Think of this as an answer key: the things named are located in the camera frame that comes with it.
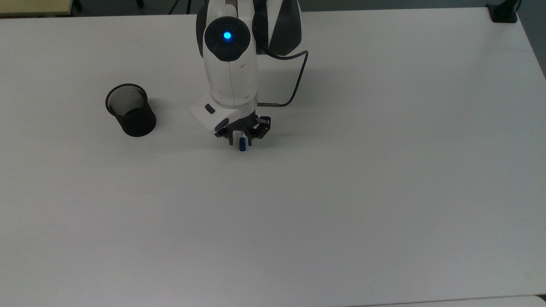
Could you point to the white marker with blue cap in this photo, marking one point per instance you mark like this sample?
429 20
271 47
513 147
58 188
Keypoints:
242 145

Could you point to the black mesh pen cup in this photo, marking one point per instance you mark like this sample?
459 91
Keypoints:
134 117

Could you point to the beige wooden desk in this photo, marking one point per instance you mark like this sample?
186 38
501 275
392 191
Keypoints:
34 6

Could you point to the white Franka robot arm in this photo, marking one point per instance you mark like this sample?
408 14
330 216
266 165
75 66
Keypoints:
230 64

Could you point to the black tripod legs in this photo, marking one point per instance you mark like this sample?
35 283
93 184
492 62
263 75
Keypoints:
187 5

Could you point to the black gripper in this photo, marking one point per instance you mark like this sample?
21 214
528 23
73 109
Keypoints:
261 124

